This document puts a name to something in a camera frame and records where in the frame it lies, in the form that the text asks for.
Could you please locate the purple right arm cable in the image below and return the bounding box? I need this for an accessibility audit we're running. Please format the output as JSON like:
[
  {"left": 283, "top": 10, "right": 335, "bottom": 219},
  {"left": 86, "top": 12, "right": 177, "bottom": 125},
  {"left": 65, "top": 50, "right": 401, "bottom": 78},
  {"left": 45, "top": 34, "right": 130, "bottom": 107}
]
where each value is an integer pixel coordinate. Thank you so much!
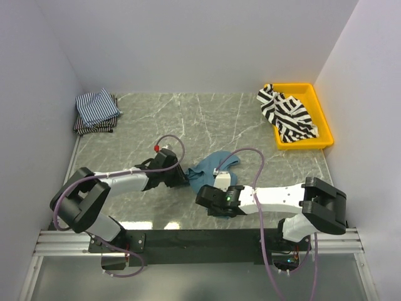
[{"left": 216, "top": 148, "right": 320, "bottom": 301}]

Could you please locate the yellow plastic tray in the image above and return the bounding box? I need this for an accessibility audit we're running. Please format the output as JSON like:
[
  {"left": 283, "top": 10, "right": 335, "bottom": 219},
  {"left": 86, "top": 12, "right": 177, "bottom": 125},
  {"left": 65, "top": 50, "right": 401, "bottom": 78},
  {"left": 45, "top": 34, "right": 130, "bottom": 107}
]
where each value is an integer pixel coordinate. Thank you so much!
[{"left": 273, "top": 83, "right": 334, "bottom": 150}]

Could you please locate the blue white striped folded top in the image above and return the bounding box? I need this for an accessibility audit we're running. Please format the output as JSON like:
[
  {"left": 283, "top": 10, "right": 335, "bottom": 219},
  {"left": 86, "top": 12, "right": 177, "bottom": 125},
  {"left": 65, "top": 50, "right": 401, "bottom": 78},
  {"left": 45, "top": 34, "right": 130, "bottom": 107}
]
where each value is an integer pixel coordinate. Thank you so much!
[{"left": 75, "top": 88, "right": 122, "bottom": 127}]

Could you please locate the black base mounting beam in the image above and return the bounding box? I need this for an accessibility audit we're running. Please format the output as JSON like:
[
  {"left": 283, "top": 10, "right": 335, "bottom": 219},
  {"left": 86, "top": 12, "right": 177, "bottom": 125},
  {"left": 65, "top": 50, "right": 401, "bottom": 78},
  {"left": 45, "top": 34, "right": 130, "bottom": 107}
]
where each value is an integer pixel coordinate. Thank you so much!
[{"left": 88, "top": 229, "right": 310, "bottom": 272}]

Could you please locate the black white striped top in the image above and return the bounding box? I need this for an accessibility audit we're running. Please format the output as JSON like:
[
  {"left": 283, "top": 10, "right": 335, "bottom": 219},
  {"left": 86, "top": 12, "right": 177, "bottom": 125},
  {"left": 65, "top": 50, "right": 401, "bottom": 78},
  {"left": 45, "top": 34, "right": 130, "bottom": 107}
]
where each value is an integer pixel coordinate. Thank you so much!
[{"left": 256, "top": 84, "right": 320, "bottom": 143}]

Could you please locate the dark striped folded top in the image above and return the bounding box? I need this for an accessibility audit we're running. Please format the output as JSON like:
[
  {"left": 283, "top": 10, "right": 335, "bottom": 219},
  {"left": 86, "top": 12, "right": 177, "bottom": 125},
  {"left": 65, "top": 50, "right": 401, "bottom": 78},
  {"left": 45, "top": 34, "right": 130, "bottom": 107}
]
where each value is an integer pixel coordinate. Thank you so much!
[{"left": 73, "top": 95, "right": 118, "bottom": 135}]

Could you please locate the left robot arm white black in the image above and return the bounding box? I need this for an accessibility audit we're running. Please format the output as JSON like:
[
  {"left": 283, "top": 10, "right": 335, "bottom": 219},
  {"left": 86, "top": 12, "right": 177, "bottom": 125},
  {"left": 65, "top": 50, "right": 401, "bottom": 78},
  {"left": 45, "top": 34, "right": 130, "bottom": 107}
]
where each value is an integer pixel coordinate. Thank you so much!
[{"left": 49, "top": 148, "right": 189, "bottom": 252}]

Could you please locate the aluminium extrusion rail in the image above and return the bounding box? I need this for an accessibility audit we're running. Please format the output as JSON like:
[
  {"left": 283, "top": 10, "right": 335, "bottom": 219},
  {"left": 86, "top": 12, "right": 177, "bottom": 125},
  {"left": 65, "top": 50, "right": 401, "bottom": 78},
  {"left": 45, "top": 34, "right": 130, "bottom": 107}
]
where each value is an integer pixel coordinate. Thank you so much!
[{"left": 33, "top": 228, "right": 364, "bottom": 256}]

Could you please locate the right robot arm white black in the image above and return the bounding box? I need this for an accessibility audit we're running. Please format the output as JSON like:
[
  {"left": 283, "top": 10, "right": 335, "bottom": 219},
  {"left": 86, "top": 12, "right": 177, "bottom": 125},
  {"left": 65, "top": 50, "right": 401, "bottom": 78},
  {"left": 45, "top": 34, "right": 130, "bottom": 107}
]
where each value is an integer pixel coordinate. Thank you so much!
[{"left": 195, "top": 177, "right": 346, "bottom": 250}]

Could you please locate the teal blue tank top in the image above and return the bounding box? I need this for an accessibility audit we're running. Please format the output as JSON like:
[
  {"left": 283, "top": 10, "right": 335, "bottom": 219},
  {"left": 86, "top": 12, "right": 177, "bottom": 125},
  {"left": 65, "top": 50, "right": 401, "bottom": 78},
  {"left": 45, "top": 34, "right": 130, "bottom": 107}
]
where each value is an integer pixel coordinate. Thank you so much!
[{"left": 185, "top": 150, "right": 241, "bottom": 194}]

